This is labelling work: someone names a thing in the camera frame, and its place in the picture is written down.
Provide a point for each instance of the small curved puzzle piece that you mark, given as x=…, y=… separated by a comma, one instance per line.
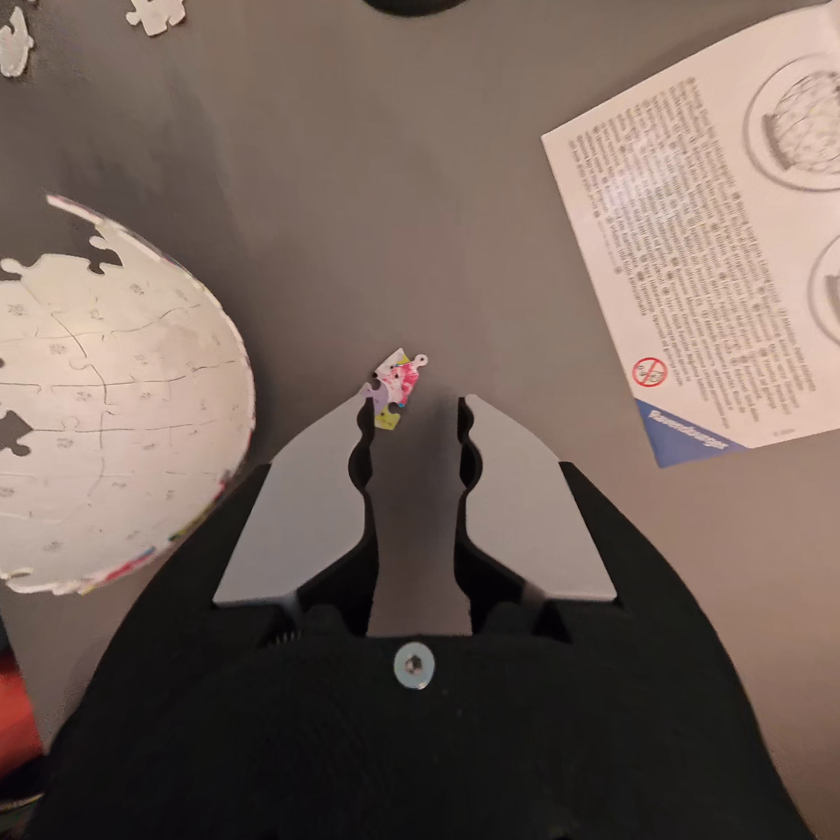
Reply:
x=397, y=384

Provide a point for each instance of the black round ball stand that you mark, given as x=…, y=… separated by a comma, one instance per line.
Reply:
x=413, y=5

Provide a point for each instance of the half built puzzle ball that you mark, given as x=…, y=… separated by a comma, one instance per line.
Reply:
x=118, y=407

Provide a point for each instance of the black jacket with orange lining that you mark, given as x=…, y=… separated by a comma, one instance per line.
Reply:
x=16, y=709

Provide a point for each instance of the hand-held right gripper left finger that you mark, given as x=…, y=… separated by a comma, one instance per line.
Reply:
x=295, y=525

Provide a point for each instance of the pile of white puzzle pieces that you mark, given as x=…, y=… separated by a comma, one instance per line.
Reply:
x=157, y=16

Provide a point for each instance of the white instruction leaflet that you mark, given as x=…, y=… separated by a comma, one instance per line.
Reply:
x=695, y=262

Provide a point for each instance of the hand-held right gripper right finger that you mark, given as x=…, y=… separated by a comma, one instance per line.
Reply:
x=538, y=525

